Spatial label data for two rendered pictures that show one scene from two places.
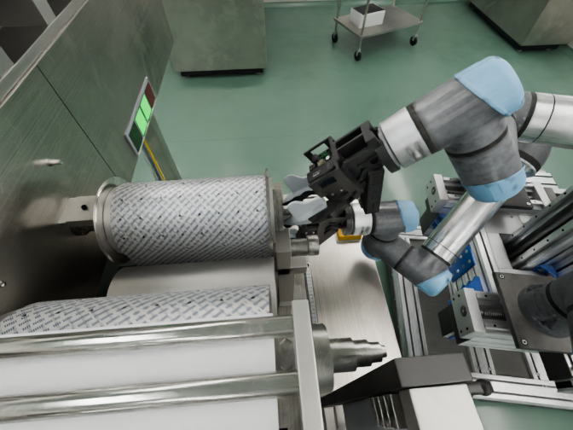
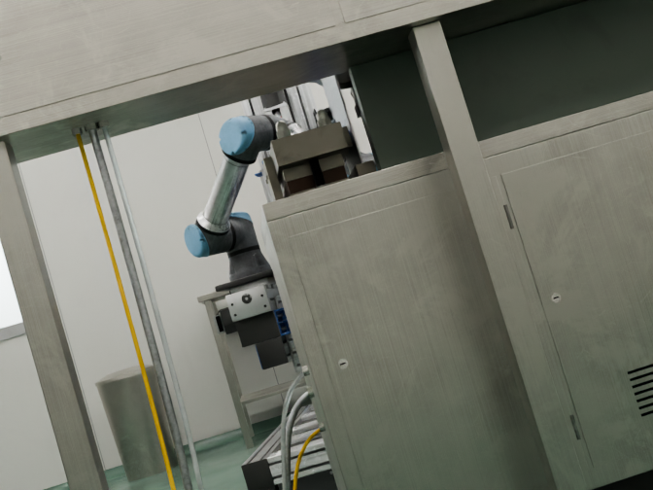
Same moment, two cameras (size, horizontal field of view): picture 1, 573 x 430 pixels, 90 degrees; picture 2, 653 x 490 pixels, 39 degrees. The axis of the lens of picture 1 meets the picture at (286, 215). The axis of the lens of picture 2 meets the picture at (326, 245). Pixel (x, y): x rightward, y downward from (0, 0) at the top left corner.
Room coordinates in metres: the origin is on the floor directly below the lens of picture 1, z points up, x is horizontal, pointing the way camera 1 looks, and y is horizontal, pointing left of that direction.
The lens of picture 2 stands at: (0.50, 2.40, 0.65)
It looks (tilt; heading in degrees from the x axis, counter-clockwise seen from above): 3 degrees up; 269
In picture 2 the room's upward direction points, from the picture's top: 17 degrees counter-clockwise
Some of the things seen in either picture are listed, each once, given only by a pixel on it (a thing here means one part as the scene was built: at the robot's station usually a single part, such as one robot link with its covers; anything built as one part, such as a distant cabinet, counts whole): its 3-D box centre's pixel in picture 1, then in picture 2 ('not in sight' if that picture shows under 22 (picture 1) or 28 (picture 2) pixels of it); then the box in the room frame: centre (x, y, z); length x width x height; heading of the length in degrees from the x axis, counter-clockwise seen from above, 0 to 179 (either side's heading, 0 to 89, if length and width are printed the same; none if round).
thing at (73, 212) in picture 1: (83, 210); not in sight; (0.27, 0.33, 1.28); 0.06 x 0.05 x 0.02; 95
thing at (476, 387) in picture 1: (463, 389); not in sight; (0.02, -0.15, 1.36); 0.05 x 0.01 x 0.01; 95
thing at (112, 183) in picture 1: (121, 220); not in sight; (0.28, 0.28, 1.25); 0.15 x 0.01 x 0.15; 5
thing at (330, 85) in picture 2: not in sight; (337, 106); (0.35, 0.15, 1.11); 0.23 x 0.01 x 0.18; 95
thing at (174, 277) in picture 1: (201, 297); not in sight; (0.17, 0.15, 1.17); 0.26 x 0.12 x 0.12; 95
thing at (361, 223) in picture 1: (356, 220); not in sight; (0.37, -0.16, 1.11); 0.08 x 0.05 x 0.08; 5
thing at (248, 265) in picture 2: not in sight; (247, 262); (0.74, -0.80, 0.87); 0.15 x 0.15 x 0.10
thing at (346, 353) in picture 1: (355, 353); not in sight; (0.05, -0.07, 1.33); 0.06 x 0.03 x 0.03; 95
